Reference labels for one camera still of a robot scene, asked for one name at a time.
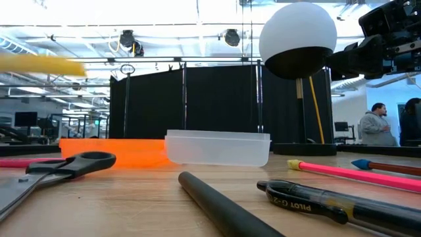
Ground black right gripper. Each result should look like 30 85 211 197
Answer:
325 0 421 82

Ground brown pencil blue eraser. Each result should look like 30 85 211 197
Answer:
351 159 421 177

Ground pink pencil yellow eraser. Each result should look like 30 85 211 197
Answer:
286 159 421 194

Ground black Pilot gel pen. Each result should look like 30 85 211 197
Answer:
256 179 421 237

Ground clear plastic supply box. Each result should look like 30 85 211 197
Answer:
164 129 272 167

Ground matte black pen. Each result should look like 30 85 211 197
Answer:
178 171 286 237

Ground orange plastic box lid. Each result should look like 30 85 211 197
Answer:
59 138 172 168

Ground black-handled scissors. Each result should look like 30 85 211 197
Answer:
0 151 117 222

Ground yellow highlighter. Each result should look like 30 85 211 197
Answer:
0 53 87 78

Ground pink highlighter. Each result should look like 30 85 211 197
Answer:
0 157 66 169

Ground person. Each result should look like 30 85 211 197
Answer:
399 97 421 147
359 102 399 147

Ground black ceiling spotlight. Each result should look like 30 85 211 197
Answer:
118 29 145 57
224 28 241 47

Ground black curtain partition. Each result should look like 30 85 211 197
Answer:
109 64 334 143

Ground dark computer monitor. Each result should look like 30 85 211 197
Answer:
14 111 38 128

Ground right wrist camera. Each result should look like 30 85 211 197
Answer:
358 5 397 38

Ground yellow cable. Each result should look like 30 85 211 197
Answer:
308 76 326 145

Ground black ring-topped stand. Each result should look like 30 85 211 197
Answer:
120 63 136 139

